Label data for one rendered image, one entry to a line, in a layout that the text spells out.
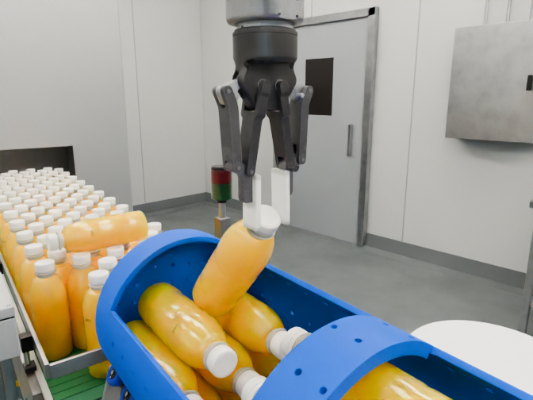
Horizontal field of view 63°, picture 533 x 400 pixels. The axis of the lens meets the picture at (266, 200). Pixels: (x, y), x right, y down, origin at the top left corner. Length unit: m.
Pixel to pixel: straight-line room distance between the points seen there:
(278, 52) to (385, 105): 3.67
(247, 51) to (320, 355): 0.32
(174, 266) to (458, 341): 0.53
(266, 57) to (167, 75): 5.24
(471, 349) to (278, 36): 0.62
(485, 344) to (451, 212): 3.11
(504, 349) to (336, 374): 0.52
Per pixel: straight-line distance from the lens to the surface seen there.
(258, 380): 0.54
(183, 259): 0.81
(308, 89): 0.56
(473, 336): 0.92
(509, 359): 0.87
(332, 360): 0.43
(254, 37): 0.50
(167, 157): 5.74
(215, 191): 1.30
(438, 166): 3.95
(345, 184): 4.39
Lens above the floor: 1.46
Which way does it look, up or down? 13 degrees down
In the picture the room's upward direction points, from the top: straight up
